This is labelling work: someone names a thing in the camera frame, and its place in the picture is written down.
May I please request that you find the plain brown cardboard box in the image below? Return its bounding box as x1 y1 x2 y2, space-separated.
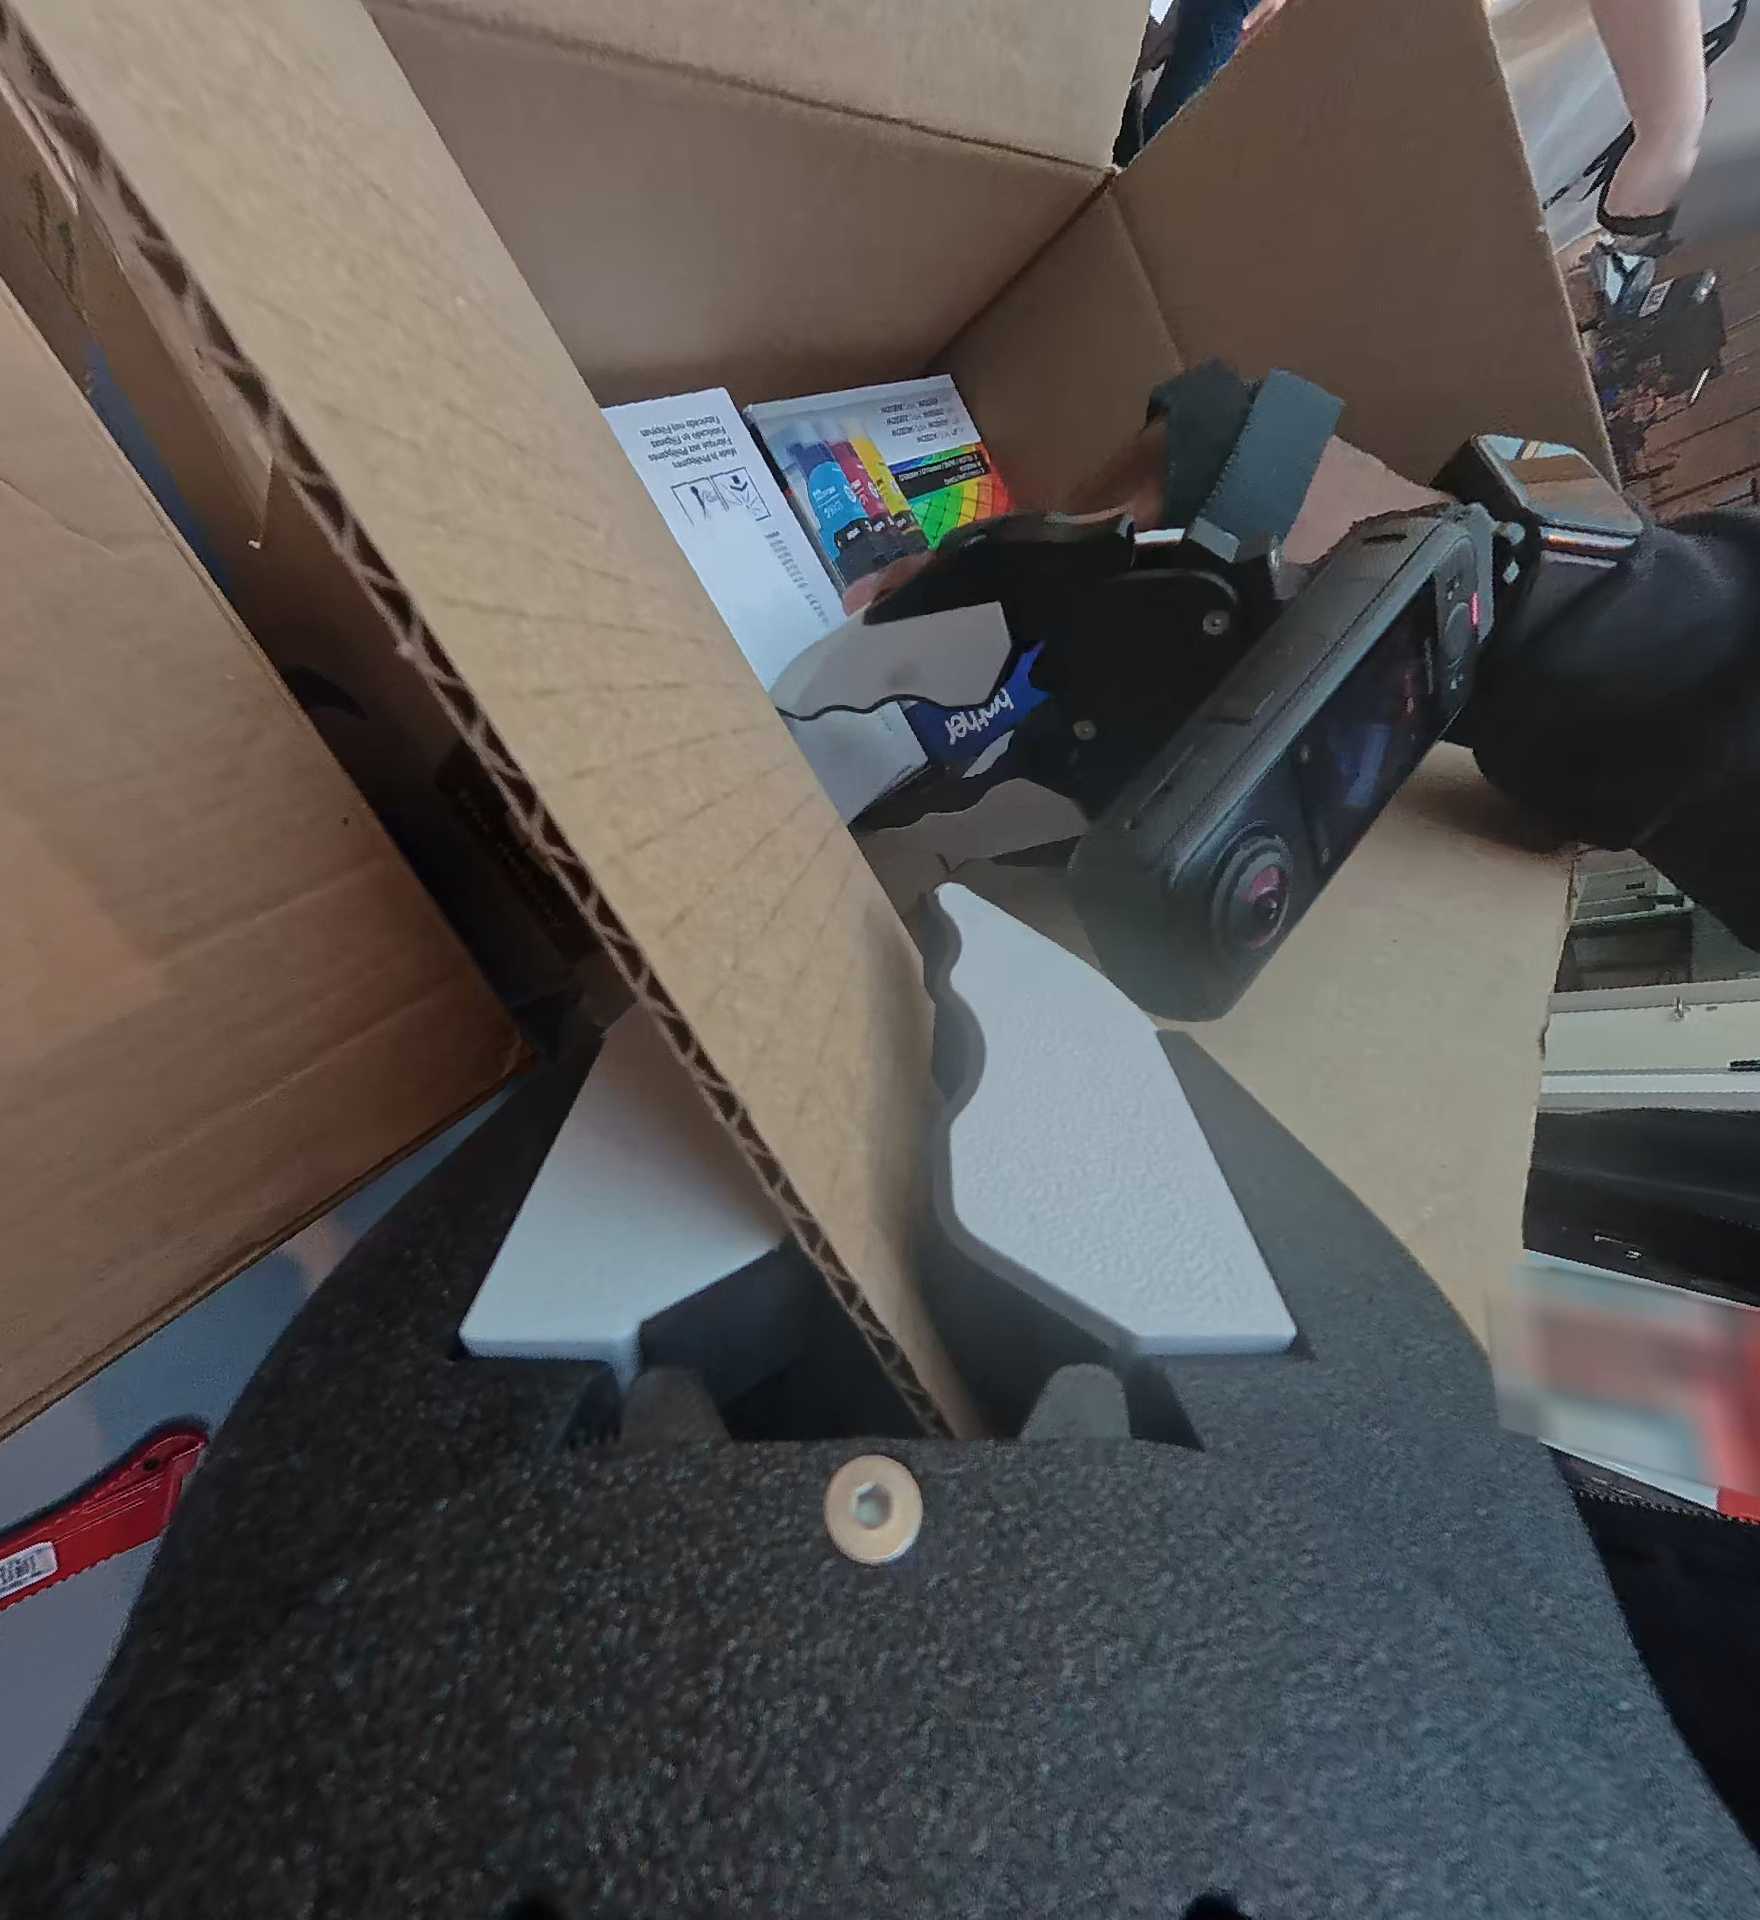
0 164 537 1493

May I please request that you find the white and blue small box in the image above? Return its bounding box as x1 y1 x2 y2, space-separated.
796 643 1054 824

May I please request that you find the large brown cardboard box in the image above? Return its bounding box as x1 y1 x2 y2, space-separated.
0 0 1623 1442

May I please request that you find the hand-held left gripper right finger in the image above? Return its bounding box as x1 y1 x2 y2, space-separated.
912 881 1302 1364

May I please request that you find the colourful ink bottle box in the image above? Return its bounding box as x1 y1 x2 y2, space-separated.
741 374 1017 590

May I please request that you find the person's right hand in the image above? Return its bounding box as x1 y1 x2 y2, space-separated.
1270 442 1459 570

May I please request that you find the person's right forearm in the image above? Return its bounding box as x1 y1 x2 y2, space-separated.
1472 506 1760 1008

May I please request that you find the black smartwatch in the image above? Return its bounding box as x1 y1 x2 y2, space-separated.
1434 432 1648 601

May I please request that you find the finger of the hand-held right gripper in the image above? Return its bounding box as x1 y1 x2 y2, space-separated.
767 599 1013 728
845 775 1110 869

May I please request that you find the white table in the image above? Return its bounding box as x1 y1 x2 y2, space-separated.
1539 973 1760 1116

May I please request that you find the white printed box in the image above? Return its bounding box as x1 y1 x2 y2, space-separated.
602 386 852 781

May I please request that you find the black device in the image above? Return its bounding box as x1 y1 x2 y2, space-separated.
1524 1110 1760 1325

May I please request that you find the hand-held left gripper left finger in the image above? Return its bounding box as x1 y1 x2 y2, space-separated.
455 1008 792 1382

